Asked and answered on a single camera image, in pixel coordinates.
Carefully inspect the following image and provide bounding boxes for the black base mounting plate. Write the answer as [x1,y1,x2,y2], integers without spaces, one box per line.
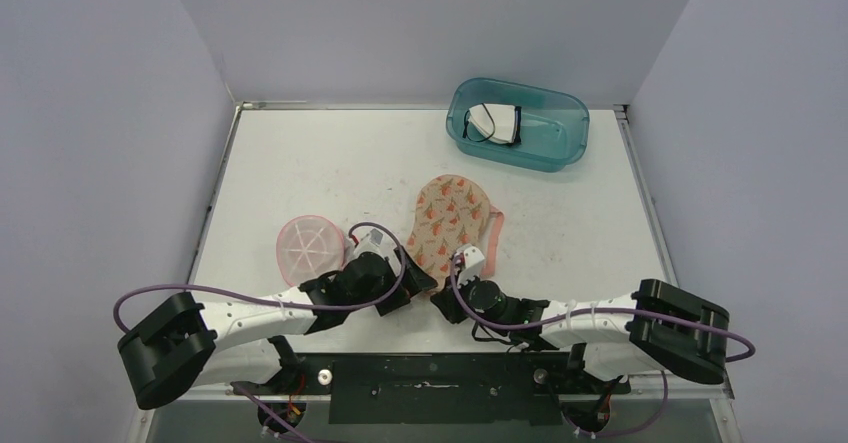
[243,352,631,426]

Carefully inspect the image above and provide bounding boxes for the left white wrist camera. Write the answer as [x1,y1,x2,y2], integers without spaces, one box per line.
[353,228,397,263]

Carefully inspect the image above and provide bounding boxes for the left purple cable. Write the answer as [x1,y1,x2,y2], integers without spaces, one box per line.
[112,221,407,335]

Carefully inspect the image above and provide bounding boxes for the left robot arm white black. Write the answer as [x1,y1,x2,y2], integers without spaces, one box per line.
[117,250,437,410]

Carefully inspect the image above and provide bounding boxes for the floral mesh laundry bag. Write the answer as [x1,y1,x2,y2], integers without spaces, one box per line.
[406,174,505,288]

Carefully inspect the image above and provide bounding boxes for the pink round mesh laundry bag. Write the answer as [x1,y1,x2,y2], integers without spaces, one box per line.
[276,215,346,287]

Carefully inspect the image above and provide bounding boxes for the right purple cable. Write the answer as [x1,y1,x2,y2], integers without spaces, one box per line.
[449,254,757,364]

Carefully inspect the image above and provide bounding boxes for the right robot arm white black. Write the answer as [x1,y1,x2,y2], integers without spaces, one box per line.
[430,278,729,392]

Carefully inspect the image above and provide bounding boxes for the purple cable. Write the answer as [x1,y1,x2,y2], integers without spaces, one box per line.
[112,221,407,335]
[449,254,757,364]

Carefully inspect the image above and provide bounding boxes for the teal plastic bin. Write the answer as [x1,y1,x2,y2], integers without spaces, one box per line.
[445,78,590,172]

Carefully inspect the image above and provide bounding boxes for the white bra black straps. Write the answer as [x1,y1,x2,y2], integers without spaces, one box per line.
[462,102,524,146]

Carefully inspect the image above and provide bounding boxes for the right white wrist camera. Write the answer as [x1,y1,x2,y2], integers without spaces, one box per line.
[452,244,486,287]

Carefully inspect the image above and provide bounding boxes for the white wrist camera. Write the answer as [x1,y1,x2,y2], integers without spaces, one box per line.
[452,244,486,287]
[353,228,397,263]

